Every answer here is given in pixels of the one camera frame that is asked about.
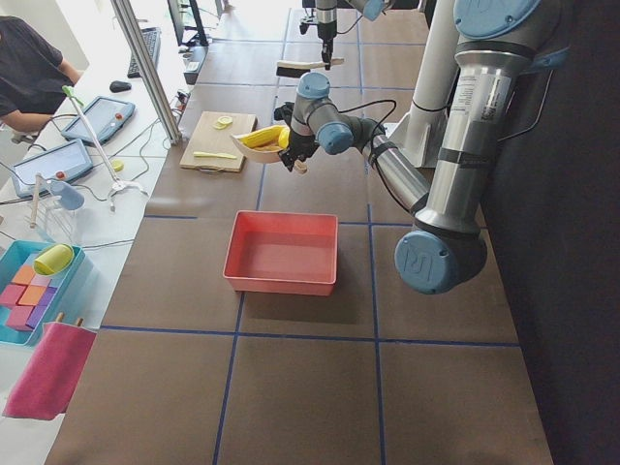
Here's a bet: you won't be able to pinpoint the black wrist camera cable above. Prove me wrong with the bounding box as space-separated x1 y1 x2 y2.
333 99 398 128

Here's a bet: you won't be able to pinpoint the black keyboard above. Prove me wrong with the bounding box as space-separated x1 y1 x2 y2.
126 26 163 79

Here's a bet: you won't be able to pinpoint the blue cup on stand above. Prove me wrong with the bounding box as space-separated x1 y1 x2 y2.
48 179 84 211

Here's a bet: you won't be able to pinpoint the white stand with green tip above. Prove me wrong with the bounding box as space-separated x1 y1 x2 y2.
62 85 148 212

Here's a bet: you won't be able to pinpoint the beige plastic dustpan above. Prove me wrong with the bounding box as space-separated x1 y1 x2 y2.
231 135 281 164

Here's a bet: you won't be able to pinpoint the person in black shirt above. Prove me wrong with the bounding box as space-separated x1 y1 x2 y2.
1 15 82 133

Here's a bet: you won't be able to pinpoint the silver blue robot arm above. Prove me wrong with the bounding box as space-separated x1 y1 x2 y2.
274 1 574 295
299 0 437 68

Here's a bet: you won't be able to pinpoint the coloured blocks in tray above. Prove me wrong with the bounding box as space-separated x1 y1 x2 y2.
1 263 57 332

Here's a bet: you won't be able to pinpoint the black computer mouse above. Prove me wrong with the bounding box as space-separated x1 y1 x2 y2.
108 80 132 93

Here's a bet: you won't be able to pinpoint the yellow lemon slice on board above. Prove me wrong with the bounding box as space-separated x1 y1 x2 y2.
213 115 233 130

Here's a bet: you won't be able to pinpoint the yellow toy knife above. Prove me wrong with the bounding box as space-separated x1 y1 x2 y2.
193 151 237 160

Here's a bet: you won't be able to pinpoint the aluminium frame post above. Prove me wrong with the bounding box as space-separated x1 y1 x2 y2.
110 0 182 145

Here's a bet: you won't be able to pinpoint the near teach pendant tablet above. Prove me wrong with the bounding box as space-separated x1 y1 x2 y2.
12 139 93 198

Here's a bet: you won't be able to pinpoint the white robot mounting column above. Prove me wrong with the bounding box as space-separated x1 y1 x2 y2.
389 0 459 168

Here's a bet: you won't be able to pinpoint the yellow toy corn cob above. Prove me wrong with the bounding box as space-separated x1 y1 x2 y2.
238 125 290 149

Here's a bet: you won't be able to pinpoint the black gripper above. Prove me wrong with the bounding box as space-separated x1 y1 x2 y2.
319 22 335 63
278 130 318 171

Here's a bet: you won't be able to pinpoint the wooden cutting board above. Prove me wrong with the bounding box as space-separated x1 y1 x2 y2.
179 111 257 172

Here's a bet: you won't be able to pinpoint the pink cloth on rack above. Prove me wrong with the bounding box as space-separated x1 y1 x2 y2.
3 322 97 420

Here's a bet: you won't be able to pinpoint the yellow cup in tray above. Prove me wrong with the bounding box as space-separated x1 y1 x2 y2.
33 243 75 276

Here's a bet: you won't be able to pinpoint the small yellow toy ginger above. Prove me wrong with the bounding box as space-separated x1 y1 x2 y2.
261 143 283 152

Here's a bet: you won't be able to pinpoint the pink plastic bin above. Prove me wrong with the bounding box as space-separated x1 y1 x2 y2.
223 210 338 296

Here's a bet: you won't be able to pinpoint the far teach pendant tablet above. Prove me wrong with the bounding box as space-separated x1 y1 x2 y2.
61 96 136 146

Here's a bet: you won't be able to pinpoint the light blue storage tray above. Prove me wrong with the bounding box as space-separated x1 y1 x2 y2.
1 240 88 346

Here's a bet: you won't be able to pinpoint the yellow lemon slice on desk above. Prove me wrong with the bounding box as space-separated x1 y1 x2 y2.
110 160 124 172

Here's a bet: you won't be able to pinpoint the teach pendant tablet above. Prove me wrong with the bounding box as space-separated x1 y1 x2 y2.
12 139 93 198
61 96 136 146

